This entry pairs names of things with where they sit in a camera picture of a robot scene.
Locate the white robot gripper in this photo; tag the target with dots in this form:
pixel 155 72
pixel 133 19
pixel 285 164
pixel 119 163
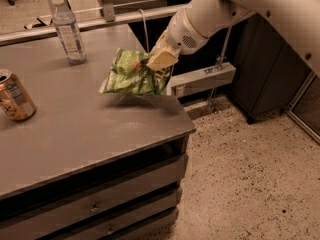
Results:
pixel 182 35

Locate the green jalapeno chip bag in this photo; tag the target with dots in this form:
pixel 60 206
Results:
pixel 129 74

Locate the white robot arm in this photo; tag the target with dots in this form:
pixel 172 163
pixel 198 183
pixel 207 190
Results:
pixel 296 21

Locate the clear plastic water bottle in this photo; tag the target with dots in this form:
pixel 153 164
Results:
pixel 68 32

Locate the dark grey cabinet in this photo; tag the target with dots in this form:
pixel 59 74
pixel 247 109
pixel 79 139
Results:
pixel 269 72

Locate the grey drawer cabinet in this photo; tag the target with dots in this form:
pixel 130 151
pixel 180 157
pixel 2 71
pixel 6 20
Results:
pixel 68 192

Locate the gold soda can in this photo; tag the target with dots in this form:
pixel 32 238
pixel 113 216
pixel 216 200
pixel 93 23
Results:
pixel 14 98

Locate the grey metal side bracket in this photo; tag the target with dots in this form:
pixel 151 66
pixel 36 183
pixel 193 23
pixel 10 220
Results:
pixel 200 80

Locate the grey metal frame rail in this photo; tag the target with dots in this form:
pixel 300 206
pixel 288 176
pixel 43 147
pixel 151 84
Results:
pixel 29 19

